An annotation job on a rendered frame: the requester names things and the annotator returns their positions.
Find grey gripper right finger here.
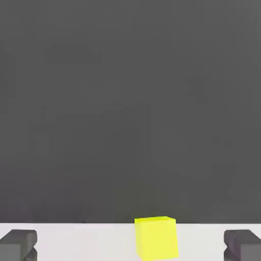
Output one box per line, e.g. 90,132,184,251
223,229,261,261

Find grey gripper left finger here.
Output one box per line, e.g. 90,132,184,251
0,229,38,261

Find large yellow box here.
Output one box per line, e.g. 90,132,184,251
134,216,179,261

